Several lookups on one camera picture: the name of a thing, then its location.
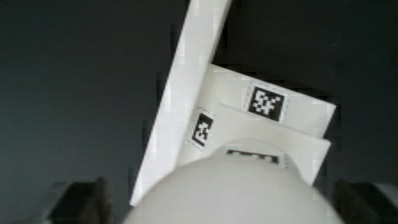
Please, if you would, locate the white lamp base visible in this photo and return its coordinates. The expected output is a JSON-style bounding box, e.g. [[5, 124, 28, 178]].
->
[[177, 65, 335, 182]]

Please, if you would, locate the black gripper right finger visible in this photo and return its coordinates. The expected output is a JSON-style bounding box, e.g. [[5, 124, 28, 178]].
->
[[332, 180, 398, 224]]

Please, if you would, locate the white front fence bar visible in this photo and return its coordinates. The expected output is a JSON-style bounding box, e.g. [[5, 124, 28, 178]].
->
[[129, 0, 231, 206]]

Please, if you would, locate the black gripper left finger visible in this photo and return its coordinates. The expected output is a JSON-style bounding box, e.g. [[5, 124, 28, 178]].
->
[[33, 178, 113, 224]]

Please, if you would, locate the white lamp bulb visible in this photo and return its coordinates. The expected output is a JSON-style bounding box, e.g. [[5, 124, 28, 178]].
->
[[122, 139, 344, 224]]

